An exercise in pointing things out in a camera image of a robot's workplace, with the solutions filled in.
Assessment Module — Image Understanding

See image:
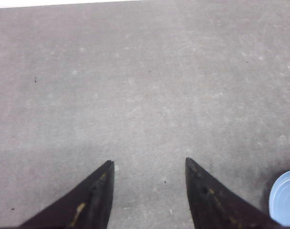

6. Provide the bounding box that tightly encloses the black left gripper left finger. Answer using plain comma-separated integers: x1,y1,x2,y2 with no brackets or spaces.
18,160,115,229

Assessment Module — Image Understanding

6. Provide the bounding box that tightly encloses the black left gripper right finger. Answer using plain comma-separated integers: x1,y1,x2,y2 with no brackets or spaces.
185,157,284,229

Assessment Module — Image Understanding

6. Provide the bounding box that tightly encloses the light blue plastic cup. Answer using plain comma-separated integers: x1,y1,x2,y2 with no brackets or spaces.
269,171,290,227

